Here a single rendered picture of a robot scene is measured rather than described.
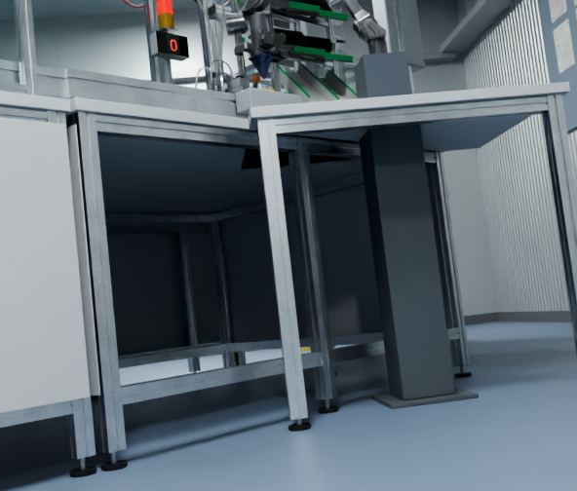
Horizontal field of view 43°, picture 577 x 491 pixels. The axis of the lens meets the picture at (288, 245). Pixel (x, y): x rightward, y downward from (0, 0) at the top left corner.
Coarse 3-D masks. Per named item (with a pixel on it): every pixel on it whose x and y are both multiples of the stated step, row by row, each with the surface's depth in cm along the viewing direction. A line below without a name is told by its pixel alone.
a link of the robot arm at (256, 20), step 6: (258, 12) 235; (264, 12) 235; (270, 12) 235; (246, 18) 236; (252, 18) 235; (258, 18) 234; (264, 18) 235; (246, 24) 236; (252, 24) 235; (258, 24) 234; (264, 24) 235
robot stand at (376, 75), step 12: (360, 60) 229; (372, 60) 225; (384, 60) 226; (396, 60) 226; (360, 72) 231; (372, 72) 225; (384, 72) 225; (396, 72) 226; (408, 72) 226; (360, 84) 232; (372, 84) 224; (384, 84) 225; (396, 84) 225; (408, 84) 226; (360, 96) 234; (372, 96) 224
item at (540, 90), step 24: (384, 96) 200; (408, 96) 201; (432, 96) 202; (456, 96) 203; (480, 96) 203; (504, 96) 204; (528, 96) 207; (480, 120) 229; (504, 120) 233; (432, 144) 259; (456, 144) 264; (480, 144) 269
